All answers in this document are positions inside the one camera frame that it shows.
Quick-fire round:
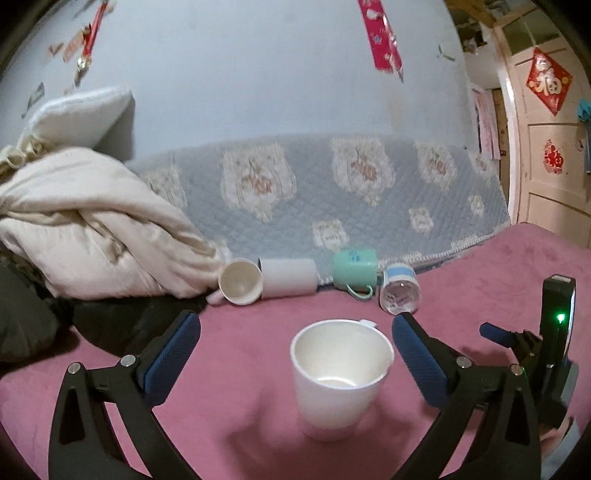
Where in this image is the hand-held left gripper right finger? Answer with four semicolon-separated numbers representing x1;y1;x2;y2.
392;312;542;480

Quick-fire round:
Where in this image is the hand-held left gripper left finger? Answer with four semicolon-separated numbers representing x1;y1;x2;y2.
48;311;201;480

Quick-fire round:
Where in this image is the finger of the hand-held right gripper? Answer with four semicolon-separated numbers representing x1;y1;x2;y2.
479;322;542;370

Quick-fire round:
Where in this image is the white cup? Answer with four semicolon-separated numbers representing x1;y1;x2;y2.
289;318;396;441

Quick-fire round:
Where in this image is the person's right forearm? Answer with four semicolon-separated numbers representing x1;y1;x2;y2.
541;418;583;480

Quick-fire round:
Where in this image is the pale pink cup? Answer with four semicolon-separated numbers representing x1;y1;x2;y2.
257;257;319;298

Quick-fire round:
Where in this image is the person's right hand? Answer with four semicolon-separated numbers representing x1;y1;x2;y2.
541;425;570;461

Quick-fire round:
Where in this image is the white blue printed mug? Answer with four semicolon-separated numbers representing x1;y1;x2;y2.
379;262;423;315

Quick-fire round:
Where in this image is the pink blanket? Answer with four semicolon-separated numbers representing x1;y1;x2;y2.
0;222;591;480

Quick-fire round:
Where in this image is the dark cloth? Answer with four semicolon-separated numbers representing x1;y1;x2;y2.
0;251;208;377

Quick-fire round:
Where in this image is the cream panelled door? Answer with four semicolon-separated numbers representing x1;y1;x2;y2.
493;7;591;261

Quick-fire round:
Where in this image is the cream quilt bundle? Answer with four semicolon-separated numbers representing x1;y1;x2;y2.
0;134;232;300

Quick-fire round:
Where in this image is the red paper cutting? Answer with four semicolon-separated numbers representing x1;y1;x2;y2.
542;140;566;175

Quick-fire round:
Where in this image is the blue-grey floral quilted cover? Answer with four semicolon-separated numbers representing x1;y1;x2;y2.
124;131;512;287

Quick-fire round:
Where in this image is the teal hanging cloth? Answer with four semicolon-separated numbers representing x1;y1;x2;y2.
577;99;591;174

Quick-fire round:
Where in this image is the white pillow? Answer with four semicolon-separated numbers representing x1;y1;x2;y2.
30;86;136;162

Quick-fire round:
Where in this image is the red diamond door poster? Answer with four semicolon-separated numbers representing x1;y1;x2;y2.
526;47;573;116

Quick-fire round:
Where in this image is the red hanging ornament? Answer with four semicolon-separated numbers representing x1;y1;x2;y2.
74;0;112;88

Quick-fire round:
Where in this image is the cream cup with handle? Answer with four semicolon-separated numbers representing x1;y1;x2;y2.
205;259;264;306

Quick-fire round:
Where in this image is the green cup with handle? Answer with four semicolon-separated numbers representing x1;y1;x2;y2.
332;248;378;300

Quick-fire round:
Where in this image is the red wall banner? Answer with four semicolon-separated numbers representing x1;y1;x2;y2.
359;0;406;84

